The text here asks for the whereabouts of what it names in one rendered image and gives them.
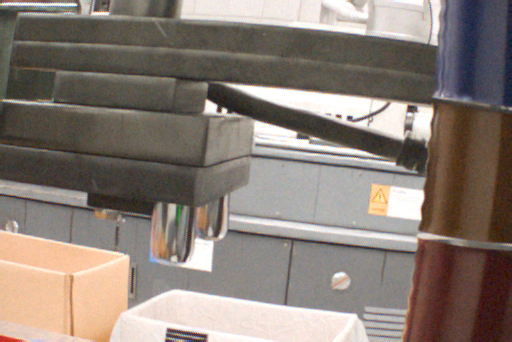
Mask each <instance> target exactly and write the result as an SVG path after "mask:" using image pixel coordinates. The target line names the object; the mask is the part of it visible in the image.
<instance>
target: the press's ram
mask: <svg viewBox="0 0 512 342"><path fill-rule="evenodd" d="M182 7H183V0H111V1H110V10H109V13H108V15H98V14H95V15H90V14H85V15H82V14H66V13H65V14H58V13H56V14H51V13H46V14H44V13H37V14H36V13H22V12H21V13H19V14H18V15H17V19H16V23H15V28H14V37H13V40H12V46H11V56H10V60H9V67H14V68H20V69H22V68H25V69H30V70H34V69H36V70H41V71H53V72H56V76H55V79H54V85H53V94H52V100H40V99H39V100H27V99H21V100H15V99H4V100H2V102H1V108H0V179H2V180H8V181H15V182H21V183H28V184H35V185H42V186H49V187H56V188H63V189H71V190H78V191H85V192H86V193H87V206H88V207H91V208H95V214H94V215H95V217H96V218H98V219H105V220H113V221H115V222H119V221H122V220H123V218H124V212H126V213H130V214H138V215H146V216H152V219H151V230H150V231H151V239H150V248H151V253H152V256H153V257H154V258H155V260H157V261H158V262H159V263H161V264H164V265H169V266H179V267H180V266H182V265H185V264H187V263H189V262H190V261H191V259H192V256H193V254H194V251H195V243H196V237H198V238H199V239H201V240H206V241H216V240H218V239H220V238H223V237H225V235H226V233H227V231H228V228H229V219H230V210H231V200H232V191H234V190H237V189H239V188H241V187H243V186H245V185H248V184H249V176H250V167H251V154H252V147H253V137H254V128H255V120H253V119H252V118H251V117H250V116H240V115H238V114H231V113H217V112H208V111H204V110H205V105H206V96H207V90H208V86H209V85H208V83H206V82H210V83H219V84H227V85H237V86H244V85H246V86H256V87H265V88H275V89H284V90H293V91H303V92H313V93H322V94H328V95H332V96H341V97H350V98H360V99H369V100H379V101H382V102H388V103H398V104H406V105H415V106H419V107H424V108H431V103H439V104H450V105H456V106H460V107H470V108H478V109H483V110H487V111H495V112H503V113H510V114H512V111H510V110H508V109H500V108H491V107H485V106H484V105H475V104H468V103H460V102H459V101H452V100H444V99H437V98H432V94H433V91H434V89H435V81H434V79H433V75H434V72H435V69H436V67H437V65H436V57H435V53H436V50H437V48H438V45H434V44H425V43H417V42H416V41H407V40H398V39H390V38H389V37H379V36H370V35H360V34H351V33H350V32H341V31H331V30H322V29H312V28H303V27H293V26H284V25H275V24H266V25H265V24H255V23H246V22H236V21H230V22H227V21H218V20H209V19H207V20H200V19H191V18H187V19H182V18H180V17H181V14H182Z"/></svg>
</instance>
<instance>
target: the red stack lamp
mask: <svg viewBox="0 0 512 342"><path fill-rule="evenodd" d="M416 240H417V248H416V251H415V254H414V263H415V268H414V271H413V272H412V273H411V276H410V278H411V286H412V287H411V290H410V293H409V296H408V299H407V302H408V309H407V312H406V315H405V327H404V330H403V332H402V335H401V338H402V342H512V244H504V243H502V244H496V243H488V242H480V241H474V240H472V241H467V240H460V239H454V238H449V237H444V236H439V235H434V234H430V233H424V234H419V235H416Z"/></svg>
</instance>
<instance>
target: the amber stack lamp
mask: <svg viewBox="0 0 512 342"><path fill-rule="evenodd" d="M431 108H432V111H433V115H432V118H431V120H430V132H431V135H430V138H429V141H428V143H427V148H428V158H427V161H426V164H425V172H426V178H425V182H424V184H423V187H422V188H423V197H424V199H423V202H422V204H421V207H420V212H421V222H420V224H419V227H418V230H420V231H422V232H426V233H430V234H434V235H439V236H444V237H449V238H454V239H460V240H467V241H472V240H474V241H480V242H488V243H496V244H502V243H504V244H512V114H510V113H503V112H495V111H487V110H483V109H478V108H470V107H460V106H456V105H450V104H439V103H431Z"/></svg>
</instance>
